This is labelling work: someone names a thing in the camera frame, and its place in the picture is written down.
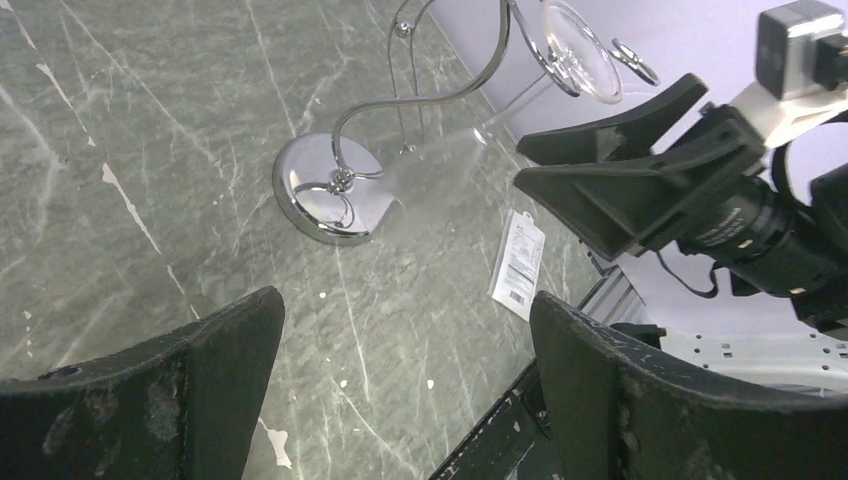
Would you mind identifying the white paper label card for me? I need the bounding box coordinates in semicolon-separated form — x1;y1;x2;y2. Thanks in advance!
488;210;546;322

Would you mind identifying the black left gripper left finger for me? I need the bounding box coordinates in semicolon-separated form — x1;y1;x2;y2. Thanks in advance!
1;286;286;479

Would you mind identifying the chrome wine glass rack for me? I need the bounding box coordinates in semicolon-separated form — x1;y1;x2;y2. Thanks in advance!
273;1;660;245

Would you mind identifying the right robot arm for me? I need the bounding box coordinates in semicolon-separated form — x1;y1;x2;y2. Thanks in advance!
514;74;847;339

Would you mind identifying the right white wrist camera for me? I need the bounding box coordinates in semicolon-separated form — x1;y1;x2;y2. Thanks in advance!
730;1;847;149

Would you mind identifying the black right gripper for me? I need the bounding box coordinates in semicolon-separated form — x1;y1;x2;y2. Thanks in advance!
514;73;847;298

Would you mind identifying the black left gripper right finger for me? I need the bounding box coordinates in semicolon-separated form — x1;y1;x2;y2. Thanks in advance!
529;291;847;479

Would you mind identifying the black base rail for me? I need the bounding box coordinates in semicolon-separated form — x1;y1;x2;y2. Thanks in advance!
427;264;848;480

